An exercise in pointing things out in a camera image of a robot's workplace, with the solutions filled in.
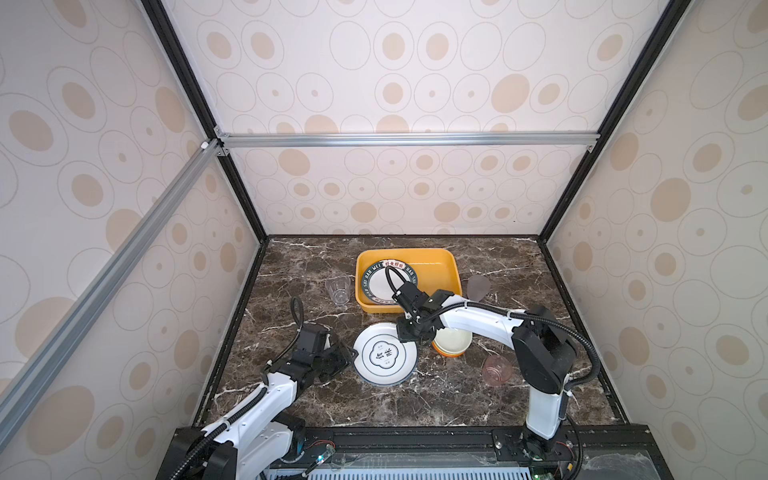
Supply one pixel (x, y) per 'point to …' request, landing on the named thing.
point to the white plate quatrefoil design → (382, 360)
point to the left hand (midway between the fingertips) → (363, 352)
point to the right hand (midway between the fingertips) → (402, 336)
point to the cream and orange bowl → (451, 342)
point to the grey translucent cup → (477, 287)
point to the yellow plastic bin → (436, 269)
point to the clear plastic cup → (340, 288)
